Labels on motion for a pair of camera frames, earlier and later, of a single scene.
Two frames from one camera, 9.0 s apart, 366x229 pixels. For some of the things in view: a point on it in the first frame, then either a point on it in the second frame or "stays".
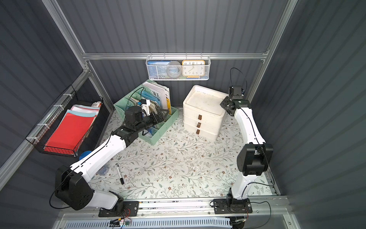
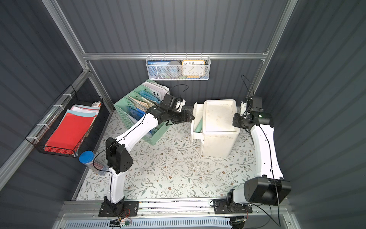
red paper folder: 68,134 stays
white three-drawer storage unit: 203,115 -> 219,135
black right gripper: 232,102 -> 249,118
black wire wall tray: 63,130 stays
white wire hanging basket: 177,67 stays
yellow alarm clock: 193,68 stays
